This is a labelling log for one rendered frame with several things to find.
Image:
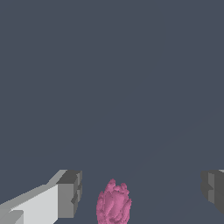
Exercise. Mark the pink lumpy object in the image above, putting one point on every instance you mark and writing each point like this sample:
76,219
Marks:
113,205

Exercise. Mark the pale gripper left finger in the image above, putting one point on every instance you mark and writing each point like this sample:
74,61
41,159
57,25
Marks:
43,201

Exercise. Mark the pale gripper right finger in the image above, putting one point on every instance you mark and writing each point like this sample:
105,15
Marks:
215,189

